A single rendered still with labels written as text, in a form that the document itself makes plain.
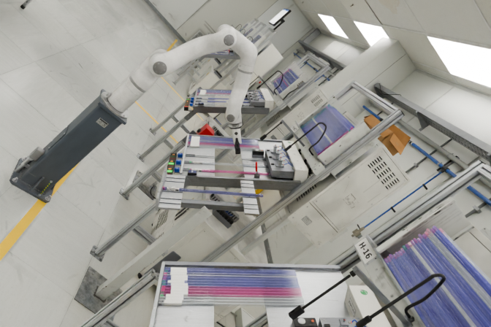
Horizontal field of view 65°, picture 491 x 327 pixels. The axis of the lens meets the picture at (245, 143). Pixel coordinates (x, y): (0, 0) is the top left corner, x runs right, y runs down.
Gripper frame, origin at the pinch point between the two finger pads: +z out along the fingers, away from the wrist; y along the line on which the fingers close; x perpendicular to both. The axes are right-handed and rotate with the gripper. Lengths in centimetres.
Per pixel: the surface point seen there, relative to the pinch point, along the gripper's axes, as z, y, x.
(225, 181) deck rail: 10.4, -21.0, 9.2
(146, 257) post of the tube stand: 34, -52, 54
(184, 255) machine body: 59, -21, 40
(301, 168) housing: 9.3, -16.4, -36.5
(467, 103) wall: 39, 157, -252
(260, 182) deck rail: 13.7, -21.1, -11.1
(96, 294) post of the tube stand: 55, -52, 85
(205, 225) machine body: 39, -21, 24
